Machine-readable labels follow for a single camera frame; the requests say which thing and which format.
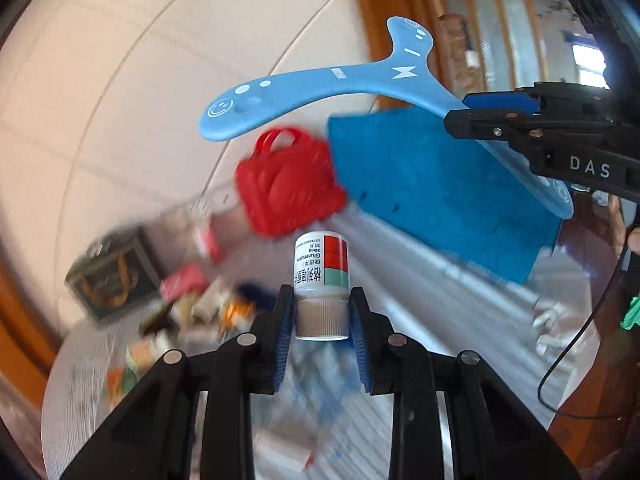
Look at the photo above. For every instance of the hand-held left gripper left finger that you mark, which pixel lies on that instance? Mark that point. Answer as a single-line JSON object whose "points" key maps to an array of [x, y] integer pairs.
{"points": [[282, 330]]}

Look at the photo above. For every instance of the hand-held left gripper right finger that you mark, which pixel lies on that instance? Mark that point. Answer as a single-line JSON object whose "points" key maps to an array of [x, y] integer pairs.
{"points": [[360, 340]]}

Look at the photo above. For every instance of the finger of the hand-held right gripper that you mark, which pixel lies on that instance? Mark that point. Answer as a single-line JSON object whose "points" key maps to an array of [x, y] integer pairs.
{"points": [[500, 102], [480, 125]]}

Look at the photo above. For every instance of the white medicine bottle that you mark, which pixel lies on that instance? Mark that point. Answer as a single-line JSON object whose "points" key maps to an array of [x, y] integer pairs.
{"points": [[320, 280]]}

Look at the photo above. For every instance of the blue cloth mat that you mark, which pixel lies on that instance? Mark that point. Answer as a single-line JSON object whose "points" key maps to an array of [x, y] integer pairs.
{"points": [[435, 185]]}

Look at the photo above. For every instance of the blue boomerang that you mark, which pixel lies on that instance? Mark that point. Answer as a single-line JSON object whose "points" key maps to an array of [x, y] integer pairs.
{"points": [[320, 87]]}

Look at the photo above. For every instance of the grey striped desktop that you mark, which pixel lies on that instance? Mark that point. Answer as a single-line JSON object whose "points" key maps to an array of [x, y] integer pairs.
{"points": [[450, 320]]}

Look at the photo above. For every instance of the person's right hand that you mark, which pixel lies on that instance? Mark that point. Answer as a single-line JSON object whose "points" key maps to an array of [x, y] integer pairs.
{"points": [[619, 225]]}

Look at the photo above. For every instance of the pink red box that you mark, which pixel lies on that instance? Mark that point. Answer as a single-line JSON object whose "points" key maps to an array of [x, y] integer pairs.
{"points": [[182, 280]]}

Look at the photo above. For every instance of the small white red box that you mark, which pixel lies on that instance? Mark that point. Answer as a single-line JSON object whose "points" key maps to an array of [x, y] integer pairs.
{"points": [[207, 242]]}

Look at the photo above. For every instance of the white red toothpaste box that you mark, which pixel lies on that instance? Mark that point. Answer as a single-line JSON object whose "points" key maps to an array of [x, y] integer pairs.
{"points": [[285, 447]]}

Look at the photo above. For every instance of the red bear handbag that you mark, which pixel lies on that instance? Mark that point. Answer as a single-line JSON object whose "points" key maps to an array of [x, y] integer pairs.
{"points": [[285, 185]]}

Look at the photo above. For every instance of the white plastic clip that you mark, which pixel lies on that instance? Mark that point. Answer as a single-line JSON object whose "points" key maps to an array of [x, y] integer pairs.
{"points": [[547, 315]]}

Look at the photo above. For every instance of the green cloth piece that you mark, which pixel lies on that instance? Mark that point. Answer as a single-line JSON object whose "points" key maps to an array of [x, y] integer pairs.
{"points": [[632, 312]]}

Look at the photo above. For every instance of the black box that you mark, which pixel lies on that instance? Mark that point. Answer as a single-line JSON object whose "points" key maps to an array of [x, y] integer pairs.
{"points": [[115, 280]]}

